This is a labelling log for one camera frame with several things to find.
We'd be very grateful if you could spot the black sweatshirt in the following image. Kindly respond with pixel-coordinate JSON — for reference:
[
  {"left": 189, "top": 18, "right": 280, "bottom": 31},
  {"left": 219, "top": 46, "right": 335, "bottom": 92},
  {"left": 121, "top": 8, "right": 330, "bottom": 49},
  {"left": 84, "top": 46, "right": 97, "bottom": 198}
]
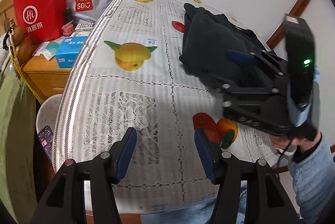
[{"left": 179, "top": 3, "right": 271, "bottom": 87}]

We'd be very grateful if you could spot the right blue sleeve forearm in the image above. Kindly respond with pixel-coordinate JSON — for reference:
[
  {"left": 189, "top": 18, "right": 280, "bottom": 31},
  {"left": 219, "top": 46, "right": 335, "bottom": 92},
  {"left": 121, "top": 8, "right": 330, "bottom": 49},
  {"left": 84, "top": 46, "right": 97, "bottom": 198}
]
[{"left": 289, "top": 136, "right": 334, "bottom": 223}]

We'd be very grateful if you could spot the person's right hand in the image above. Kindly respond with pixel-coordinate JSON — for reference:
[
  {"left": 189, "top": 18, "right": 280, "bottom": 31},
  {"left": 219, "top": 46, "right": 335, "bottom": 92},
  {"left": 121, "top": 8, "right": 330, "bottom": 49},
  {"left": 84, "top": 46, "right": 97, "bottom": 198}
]
[{"left": 270, "top": 132, "right": 322, "bottom": 152}]

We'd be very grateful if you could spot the smartphone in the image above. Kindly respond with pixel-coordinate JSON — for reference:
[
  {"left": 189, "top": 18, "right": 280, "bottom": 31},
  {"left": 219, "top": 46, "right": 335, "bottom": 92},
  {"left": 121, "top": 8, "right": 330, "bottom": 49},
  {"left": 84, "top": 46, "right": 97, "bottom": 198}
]
[{"left": 37, "top": 125, "right": 53, "bottom": 162}]

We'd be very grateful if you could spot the green blanket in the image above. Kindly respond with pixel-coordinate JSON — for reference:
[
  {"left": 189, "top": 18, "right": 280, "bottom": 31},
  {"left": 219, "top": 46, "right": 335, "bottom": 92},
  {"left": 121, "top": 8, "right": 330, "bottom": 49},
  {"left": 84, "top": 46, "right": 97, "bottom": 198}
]
[{"left": 1, "top": 67, "right": 37, "bottom": 223}]

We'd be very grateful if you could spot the fruit print tablecloth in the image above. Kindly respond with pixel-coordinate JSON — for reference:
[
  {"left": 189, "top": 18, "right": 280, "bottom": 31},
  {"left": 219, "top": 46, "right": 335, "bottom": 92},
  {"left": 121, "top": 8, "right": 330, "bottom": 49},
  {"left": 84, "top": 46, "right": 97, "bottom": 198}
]
[{"left": 52, "top": 0, "right": 282, "bottom": 215}]

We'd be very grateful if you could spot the wooden nightstand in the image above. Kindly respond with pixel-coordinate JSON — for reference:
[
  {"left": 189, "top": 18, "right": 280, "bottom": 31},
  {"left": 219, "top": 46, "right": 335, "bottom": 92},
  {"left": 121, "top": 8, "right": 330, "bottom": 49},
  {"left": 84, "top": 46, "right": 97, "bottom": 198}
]
[{"left": 0, "top": 0, "right": 73, "bottom": 104}]

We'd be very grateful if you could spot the blue tissue box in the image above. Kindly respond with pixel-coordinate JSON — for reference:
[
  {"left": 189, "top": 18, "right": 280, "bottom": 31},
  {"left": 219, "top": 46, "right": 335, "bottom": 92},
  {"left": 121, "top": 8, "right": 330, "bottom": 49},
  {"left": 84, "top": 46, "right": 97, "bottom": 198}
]
[{"left": 55, "top": 36, "right": 87, "bottom": 69}]

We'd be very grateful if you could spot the brown gourd ornament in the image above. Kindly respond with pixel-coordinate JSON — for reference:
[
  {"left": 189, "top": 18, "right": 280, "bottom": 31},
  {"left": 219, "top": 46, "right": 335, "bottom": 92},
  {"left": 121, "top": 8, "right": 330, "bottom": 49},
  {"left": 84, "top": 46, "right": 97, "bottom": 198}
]
[{"left": 12, "top": 26, "right": 32, "bottom": 65}]

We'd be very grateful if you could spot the pink lidded jar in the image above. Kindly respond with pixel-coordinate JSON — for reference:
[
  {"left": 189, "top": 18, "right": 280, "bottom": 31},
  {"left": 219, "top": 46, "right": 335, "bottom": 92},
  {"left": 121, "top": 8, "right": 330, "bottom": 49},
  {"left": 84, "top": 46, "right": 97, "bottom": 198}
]
[{"left": 61, "top": 21, "right": 75, "bottom": 37}]

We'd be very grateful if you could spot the red paper bag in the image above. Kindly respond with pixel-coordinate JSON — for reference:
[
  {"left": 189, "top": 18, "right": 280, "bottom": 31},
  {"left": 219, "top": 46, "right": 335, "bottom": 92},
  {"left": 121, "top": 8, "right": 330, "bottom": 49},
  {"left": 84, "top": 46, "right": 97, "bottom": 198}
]
[{"left": 13, "top": 0, "right": 66, "bottom": 44}]

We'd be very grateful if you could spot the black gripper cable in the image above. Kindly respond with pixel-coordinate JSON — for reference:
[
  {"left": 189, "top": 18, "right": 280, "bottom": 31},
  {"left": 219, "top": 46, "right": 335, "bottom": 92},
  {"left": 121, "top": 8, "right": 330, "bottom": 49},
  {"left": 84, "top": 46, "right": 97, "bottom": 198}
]
[{"left": 272, "top": 134, "right": 295, "bottom": 170}]

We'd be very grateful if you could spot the brown wooden door frame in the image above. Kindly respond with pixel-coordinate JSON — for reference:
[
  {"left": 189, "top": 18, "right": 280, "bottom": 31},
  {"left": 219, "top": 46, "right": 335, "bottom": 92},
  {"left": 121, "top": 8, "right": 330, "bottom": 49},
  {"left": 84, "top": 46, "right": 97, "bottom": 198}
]
[{"left": 266, "top": 0, "right": 311, "bottom": 50}]

